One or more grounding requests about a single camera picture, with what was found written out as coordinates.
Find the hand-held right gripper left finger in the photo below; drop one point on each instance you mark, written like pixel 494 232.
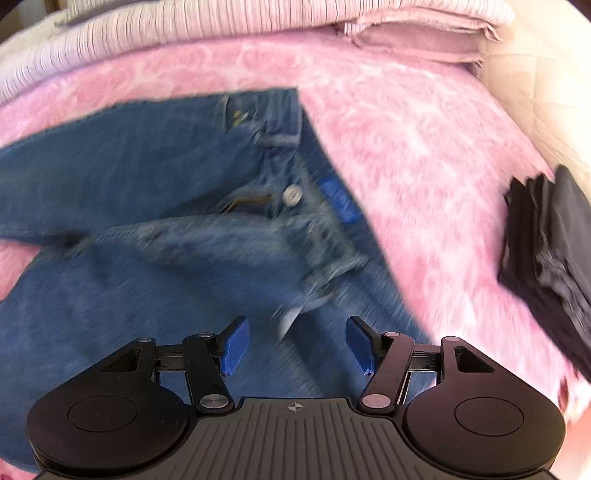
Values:
pixel 236 345

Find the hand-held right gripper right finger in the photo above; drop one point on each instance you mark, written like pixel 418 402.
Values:
pixel 359 344

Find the blue towel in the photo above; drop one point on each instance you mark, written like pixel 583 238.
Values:
pixel 157 240

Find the black folded clothes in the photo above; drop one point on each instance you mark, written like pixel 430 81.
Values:
pixel 549 249

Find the pink fuzzy blanket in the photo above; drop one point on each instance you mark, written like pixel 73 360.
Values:
pixel 415 152

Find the pink folded pillowcase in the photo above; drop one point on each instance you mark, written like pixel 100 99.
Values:
pixel 415 41

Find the white pillow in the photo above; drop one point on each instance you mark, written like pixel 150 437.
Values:
pixel 540 87

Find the striped pink white bedding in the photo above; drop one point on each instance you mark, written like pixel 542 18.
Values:
pixel 194 27

